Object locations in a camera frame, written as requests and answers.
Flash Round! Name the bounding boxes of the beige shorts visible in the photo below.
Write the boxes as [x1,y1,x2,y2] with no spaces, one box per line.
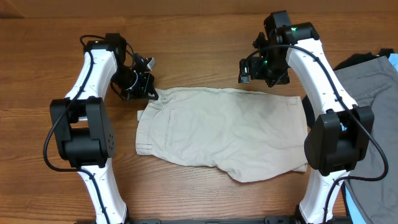
[136,87,307,182]

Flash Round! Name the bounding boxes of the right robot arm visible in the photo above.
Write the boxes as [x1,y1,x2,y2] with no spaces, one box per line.
[238,11,374,223]

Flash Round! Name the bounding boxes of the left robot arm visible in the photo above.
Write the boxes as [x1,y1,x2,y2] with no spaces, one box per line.
[43,33,159,223]

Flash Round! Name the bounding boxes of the black garment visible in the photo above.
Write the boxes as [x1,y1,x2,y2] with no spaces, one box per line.
[302,49,395,128]

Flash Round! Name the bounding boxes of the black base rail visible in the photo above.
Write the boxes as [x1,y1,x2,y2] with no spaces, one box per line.
[126,216,302,224]

